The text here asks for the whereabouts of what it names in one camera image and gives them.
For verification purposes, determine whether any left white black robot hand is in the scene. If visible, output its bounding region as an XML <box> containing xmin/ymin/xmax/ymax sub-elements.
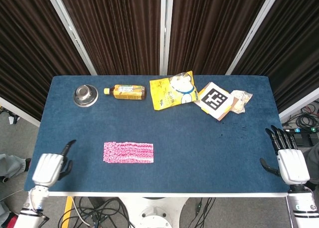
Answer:
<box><xmin>31</xmin><ymin>139</ymin><xmax>77</xmax><ymax>188</ymax></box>

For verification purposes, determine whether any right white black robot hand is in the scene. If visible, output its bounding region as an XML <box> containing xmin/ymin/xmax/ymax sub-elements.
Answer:
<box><xmin>259</xmin><ymin>124</ymin><xmax>311</xmax><ymax>186</ymax></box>

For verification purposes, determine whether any pink patterned cloth strip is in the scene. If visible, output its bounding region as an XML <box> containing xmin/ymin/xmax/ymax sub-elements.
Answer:
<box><xmin>102</xmin><ymin>142</ymin><xmax>155</xmax><ymax>164</ymax></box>

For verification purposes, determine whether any grey clothed person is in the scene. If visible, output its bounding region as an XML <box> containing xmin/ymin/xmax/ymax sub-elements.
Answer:
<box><xmin>304</xmin><ymin>142</ymin><xmax>319</xmax><ymax>191</ymax></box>

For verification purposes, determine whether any grey trouser leg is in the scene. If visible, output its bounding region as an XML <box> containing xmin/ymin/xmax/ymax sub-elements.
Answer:
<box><xmin>0</xmin><ymin>152</ymin><xmax>32</xmax><ymax>184</ymax></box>

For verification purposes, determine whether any small steel bowl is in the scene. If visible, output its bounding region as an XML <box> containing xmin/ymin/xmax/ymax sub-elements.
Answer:
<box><xmin>73</xmin><ymin>84</ymin><xmax>99</xmax><ymax>108</ymax></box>

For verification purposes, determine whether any clear wrapped pastry packet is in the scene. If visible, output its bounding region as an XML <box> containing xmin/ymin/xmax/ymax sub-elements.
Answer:
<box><xmin>229</xmin><ymin>89</ymin><xmax>253</xmax><ymax>114</ymax></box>

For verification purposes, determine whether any black-white marker board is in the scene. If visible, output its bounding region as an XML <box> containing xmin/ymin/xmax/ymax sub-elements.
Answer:
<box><xmin>193</xmin><ymin>81</ymin><xmax>235</xmax><ymax>121</ymax></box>

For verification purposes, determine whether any yellow-label tea bottle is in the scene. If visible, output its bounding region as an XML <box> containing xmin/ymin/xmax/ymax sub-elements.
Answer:
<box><xmin>103</xmin><ymin>84</ymin><xmax>147</xmax><ymax>101</ymax></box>

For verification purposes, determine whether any dark brown pleated curtain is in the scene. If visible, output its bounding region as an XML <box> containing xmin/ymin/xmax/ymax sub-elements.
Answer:
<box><xmin>0</xmin><ymin>0</ymin><xmax>92</xmax><ymax>121</ymax></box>
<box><xmin>233</xmin><ymin>0</ymin><xmax>319</xmax><ymax>114</ymax></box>
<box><xmin>167</xmin><ymin>0</ymin><xmax>271</xmax><ymax>76</ymax></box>
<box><xmin>57</xmin><ymin>0</ymin><xmax>162</xmax><ymax>76</ymax></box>

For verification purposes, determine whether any blue felt table mat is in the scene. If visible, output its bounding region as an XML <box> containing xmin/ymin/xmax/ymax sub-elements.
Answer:
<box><xmin>24</xmin><ymin>75</ymin><xmax>290</xmax><ymax>194</ymax></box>

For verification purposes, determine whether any yellow snack bag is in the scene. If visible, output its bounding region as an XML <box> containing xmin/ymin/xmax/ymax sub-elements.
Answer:
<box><xmin>149</xmin><ymin>70</ymin><xmax>201</xmax><ymax>111</ymax></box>

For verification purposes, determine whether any white screen frame rail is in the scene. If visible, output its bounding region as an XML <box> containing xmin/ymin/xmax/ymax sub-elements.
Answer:
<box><xmin>278</xmin><ymin>94</ymin><xmax>319</xmax><ymax>120</ymax></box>
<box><xmin>0</xmin><ymin>96</ymin><xmax>41</xmax><ymax>128</ymax></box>

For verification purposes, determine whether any white floor cable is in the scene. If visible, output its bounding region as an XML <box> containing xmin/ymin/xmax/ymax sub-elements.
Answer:
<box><xmin>73</xmin><ymin>197</ymin><xmax>94</xmax><ymax>227</ymax></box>

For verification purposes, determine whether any black cable with inline switch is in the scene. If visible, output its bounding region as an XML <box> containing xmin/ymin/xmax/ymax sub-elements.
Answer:
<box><xmin>183</xmin><ymin>197</ymin><xmax>216</xmax><ymax>228</ymax></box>

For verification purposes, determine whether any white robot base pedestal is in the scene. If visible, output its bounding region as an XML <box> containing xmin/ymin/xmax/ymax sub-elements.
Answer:
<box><xmin>119</xmin><ymin>197</ymin><xmax>190</xmax><ymax>228</ymax></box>

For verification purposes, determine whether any white screen frame post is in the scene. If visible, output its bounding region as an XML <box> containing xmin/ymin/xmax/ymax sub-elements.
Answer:
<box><xmin>159</xmin><ymin>0</ymin><xmax>174</xmax><ymax>76</ymax></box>
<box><xmin>225</xmin><ymin>0</ymin><xmax>284</xmax><ymax>76</ymax></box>
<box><xmin>44</xmin><ymin>0</ymin><xmax>97</xmax><ymax>76</ymax></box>

